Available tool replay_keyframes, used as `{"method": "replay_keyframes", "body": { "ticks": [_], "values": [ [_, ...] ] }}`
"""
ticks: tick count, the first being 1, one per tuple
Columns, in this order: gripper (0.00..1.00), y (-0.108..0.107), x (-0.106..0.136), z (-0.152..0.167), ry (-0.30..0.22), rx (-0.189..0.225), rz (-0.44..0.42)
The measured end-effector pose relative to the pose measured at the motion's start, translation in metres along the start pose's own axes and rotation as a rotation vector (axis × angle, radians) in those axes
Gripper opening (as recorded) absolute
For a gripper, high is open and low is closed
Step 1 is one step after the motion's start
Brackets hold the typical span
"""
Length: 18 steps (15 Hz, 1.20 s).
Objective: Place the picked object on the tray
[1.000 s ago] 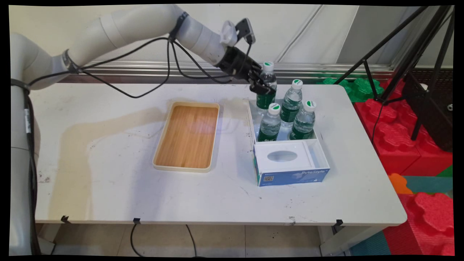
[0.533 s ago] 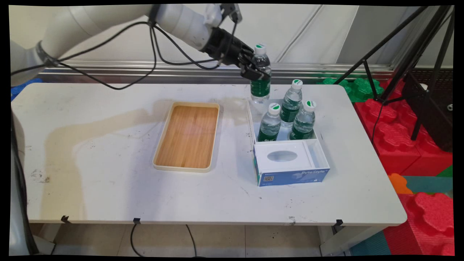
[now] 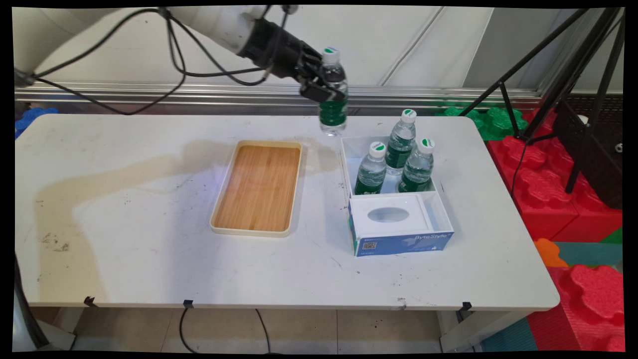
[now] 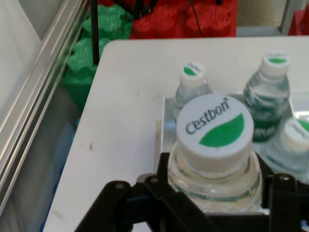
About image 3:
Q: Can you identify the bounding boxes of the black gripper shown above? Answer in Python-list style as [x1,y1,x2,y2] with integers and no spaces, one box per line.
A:
[238,19,348,103]

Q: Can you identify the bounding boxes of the water bottle with green label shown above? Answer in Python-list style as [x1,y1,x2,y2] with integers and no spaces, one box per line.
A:
[354,142,388,195]
[385,109,418,176]
[318,47,349,137]
[397,138,436,193]

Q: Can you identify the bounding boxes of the bamboo tray with cream rim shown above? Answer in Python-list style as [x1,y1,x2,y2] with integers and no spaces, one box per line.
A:
[210,140,303,237]

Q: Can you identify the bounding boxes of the green foam block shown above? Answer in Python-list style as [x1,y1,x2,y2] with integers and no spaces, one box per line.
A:
[435,101,529,142]

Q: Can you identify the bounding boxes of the white and blue cardboard box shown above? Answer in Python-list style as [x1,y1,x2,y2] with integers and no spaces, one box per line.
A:
[340,134,455,258]

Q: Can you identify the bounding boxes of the black tripod stand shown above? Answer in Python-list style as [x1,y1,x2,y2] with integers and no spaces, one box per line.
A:
[459,7,627,195]

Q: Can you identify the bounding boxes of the large red foam block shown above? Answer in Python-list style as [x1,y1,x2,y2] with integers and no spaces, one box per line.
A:
[486,107,624,243]

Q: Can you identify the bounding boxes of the black panel by tripod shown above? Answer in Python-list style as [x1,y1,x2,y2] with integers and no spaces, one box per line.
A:
[552,99,624,210]

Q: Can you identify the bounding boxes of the orange foam piece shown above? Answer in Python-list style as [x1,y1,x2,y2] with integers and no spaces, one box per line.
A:
[534,238,569,269]

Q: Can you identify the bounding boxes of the blue foam block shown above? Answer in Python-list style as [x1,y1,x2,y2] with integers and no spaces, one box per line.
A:
[15,107,61,140]

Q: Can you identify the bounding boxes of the white table leg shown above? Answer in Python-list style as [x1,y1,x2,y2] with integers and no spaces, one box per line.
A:
[438,310,521,353]
[30,308,78,352]

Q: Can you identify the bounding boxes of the teal foam mat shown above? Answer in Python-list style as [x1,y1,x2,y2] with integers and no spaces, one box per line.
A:
[552,241,624,270]

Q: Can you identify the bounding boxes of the red foam block jigsaw edge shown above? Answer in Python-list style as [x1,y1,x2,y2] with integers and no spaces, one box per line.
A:
[527,264,627,353]

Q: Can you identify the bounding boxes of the aluminium rail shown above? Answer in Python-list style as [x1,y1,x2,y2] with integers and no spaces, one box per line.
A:
[15,81,543,111]

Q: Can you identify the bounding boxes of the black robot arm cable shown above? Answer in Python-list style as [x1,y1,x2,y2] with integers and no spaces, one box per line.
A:
[15,6,292,116]

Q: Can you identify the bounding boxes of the black cable under table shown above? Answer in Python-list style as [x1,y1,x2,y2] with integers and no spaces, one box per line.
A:
[255,309,273,354]
[179,307,201,354]

